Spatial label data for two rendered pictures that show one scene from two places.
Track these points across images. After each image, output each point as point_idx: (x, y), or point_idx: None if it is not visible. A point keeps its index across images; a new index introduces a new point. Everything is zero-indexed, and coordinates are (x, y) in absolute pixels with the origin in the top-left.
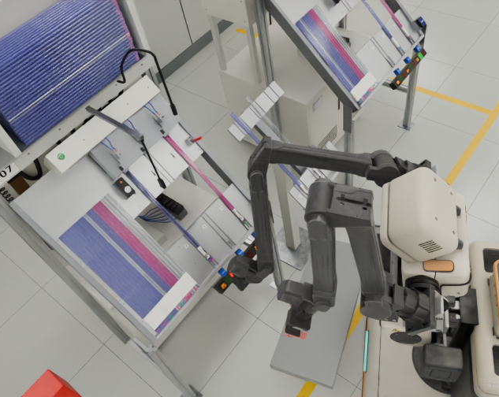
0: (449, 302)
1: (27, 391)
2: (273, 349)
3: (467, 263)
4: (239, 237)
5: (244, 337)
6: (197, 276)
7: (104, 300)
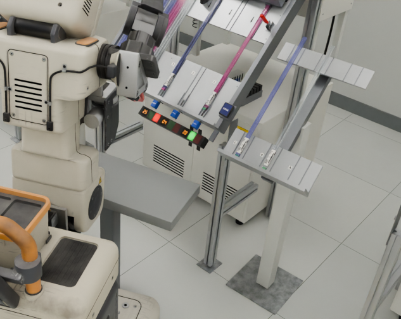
0: None
1: None
2: (130, 250)
3: None
4: (189, 109)
5: (149, 230)
6: (148, 83)
7: None
